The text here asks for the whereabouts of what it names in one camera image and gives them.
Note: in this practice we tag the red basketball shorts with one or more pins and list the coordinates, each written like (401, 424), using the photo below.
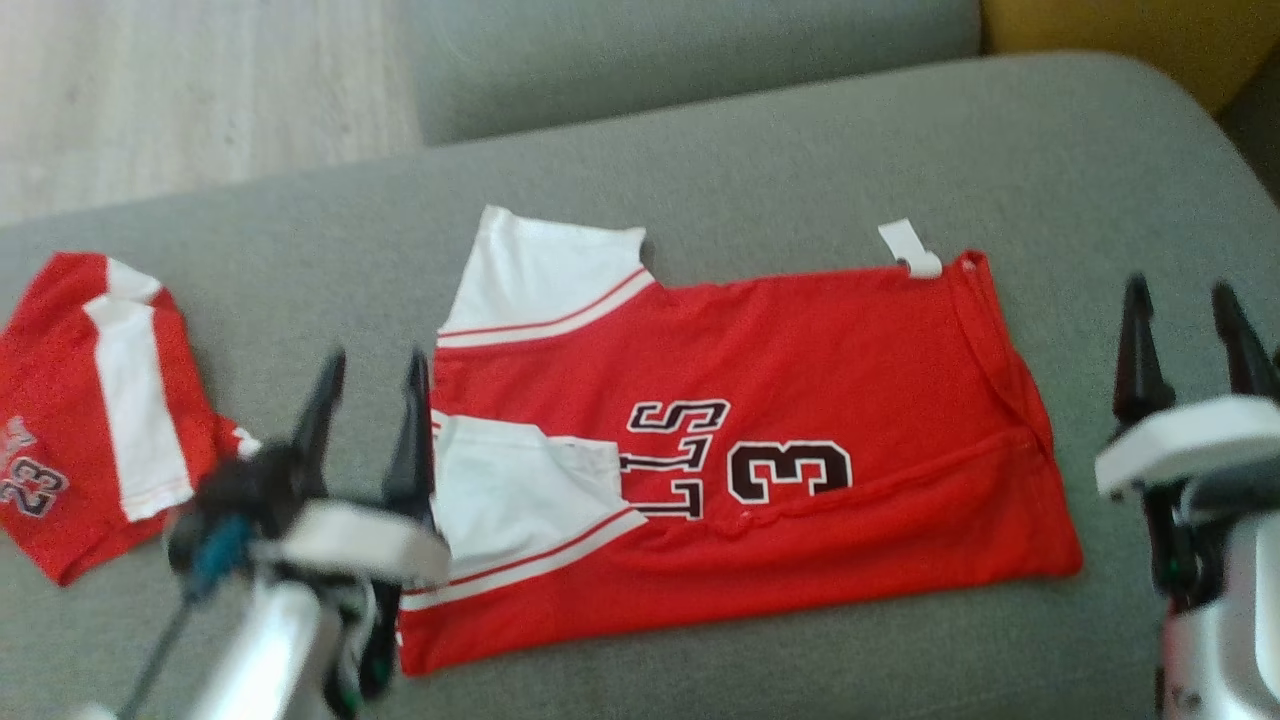
(60, 400)

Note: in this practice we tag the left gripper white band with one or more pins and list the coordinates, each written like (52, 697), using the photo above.
(360, 540)

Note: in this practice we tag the small grey sofa cushion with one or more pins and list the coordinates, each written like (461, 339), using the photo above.
(680, 60)

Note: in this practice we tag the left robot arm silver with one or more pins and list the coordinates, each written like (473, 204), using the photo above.
(270, 650)

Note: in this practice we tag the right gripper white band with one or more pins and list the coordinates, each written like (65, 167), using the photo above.
(1190, 440)

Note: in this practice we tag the red basketball jersey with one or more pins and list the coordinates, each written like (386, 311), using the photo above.
(800, 360)

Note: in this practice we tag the yellow sofa cushion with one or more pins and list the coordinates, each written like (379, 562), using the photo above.
(1130, 40)

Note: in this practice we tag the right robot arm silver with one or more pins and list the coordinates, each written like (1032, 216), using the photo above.
(1230, 620)

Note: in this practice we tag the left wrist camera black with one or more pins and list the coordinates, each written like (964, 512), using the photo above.
(230, 500)

